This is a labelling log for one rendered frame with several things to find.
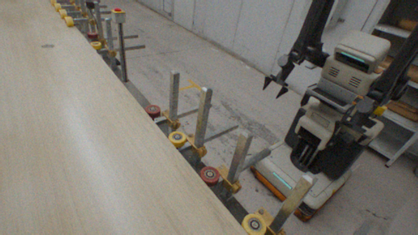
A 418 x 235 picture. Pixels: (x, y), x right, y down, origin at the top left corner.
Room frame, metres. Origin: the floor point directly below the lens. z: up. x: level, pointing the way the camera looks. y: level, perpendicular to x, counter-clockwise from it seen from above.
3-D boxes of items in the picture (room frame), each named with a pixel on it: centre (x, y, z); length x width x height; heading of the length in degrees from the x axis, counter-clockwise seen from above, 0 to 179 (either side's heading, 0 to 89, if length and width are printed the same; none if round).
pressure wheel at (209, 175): (0.57, -0.05, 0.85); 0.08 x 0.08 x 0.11
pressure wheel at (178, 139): (0.75, 0.13, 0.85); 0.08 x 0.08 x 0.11
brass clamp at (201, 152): (0.81, 0.04, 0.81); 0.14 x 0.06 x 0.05; 43
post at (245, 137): (0.61, -0.15, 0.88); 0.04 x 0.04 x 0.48; 43
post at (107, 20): (1.70, 0.88, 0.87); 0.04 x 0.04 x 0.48; 43
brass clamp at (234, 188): (0.63, -0.13, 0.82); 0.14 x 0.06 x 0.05; 43
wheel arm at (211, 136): (0.89, -0.02, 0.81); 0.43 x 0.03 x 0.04; 133
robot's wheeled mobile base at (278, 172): (1.38, -0.90, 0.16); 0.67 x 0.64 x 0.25; 133
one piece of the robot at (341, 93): (1.18, -0.69, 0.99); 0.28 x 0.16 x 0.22; 43
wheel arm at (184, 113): (1.07, 0.15, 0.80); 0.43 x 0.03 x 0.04; 133
